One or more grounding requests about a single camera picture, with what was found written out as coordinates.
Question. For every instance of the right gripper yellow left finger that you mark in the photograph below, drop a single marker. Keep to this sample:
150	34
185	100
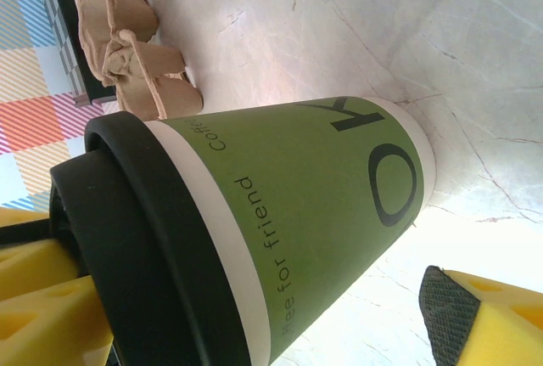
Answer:
34	319

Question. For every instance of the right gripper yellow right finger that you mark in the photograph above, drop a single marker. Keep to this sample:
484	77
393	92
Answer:
488	328

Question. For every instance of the black plastic cup lid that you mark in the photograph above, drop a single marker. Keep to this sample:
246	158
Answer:
148	234

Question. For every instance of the green white paper cup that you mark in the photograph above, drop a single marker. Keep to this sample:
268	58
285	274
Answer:
318	196

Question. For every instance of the brown pulp cup carrier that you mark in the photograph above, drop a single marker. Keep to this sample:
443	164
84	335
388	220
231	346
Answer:
136	52

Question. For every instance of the black white chess board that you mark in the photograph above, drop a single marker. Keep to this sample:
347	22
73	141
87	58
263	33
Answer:
68	5

